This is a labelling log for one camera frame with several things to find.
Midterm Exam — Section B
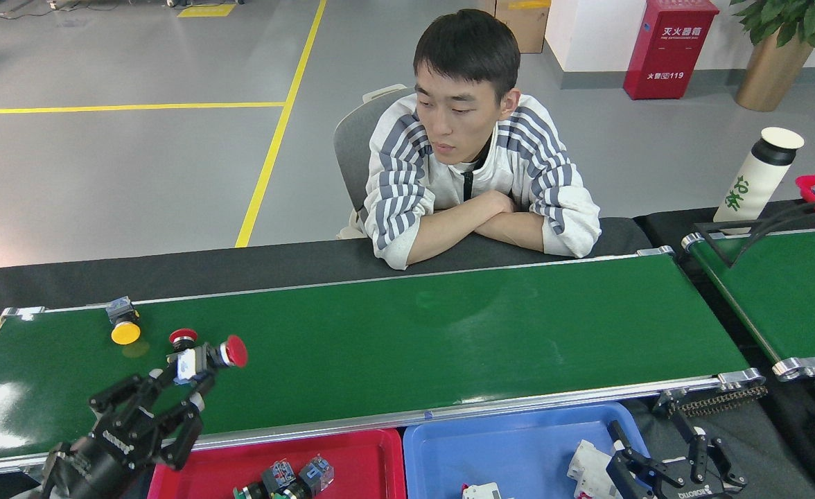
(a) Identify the grey office chair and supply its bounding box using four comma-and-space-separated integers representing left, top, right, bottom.
333, 83, 415, 240

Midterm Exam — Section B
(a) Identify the black conveyor drive chain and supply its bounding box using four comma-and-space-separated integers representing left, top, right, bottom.
657, 385, 770, 419

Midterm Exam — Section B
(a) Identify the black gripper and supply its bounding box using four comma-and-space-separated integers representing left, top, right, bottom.
39, 371, 216, 499
606, 420, 748, 499

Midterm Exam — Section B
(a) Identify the red plastic tray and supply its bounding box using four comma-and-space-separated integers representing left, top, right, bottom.
148, 428, 408, 499

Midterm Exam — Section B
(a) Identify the short green conveyor belt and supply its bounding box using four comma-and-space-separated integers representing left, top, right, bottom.
681, 225, 815, 382

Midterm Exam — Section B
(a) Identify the potted plant in gold pot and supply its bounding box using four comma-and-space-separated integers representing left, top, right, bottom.
730, 0, 815, 113

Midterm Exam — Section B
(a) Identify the black cable bundle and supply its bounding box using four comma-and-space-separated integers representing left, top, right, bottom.
695, 198, 815, 269

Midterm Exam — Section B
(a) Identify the brown cardboard box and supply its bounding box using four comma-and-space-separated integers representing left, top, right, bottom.
477, 0, 552, 55

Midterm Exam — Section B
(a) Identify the long green conveyor belt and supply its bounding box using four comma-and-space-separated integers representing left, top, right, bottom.
0, 246, 769, 479

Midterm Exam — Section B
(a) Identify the yellow push button switch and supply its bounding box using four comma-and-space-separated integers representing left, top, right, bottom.
105, 297, 142, 346

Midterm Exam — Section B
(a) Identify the blue plastic tray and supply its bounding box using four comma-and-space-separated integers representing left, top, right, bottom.
403, 402, 651, 499

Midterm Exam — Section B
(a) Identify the person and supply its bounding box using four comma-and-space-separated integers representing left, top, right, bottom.
360, 8, 602, 271

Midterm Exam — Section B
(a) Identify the red fire extinguisher box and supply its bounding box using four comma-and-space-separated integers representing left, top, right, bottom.
622, 0, 720, 100

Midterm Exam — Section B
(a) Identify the green push button switch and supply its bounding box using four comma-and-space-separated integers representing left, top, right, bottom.
233, 459, 297, 499
283, 454, 335, 499

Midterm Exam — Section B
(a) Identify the person's right hand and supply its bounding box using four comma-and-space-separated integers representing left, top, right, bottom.
480, 189, 517, 216

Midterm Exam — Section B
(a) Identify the white bottle with black collar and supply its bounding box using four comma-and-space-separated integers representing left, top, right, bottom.
712, 126, 805, 226

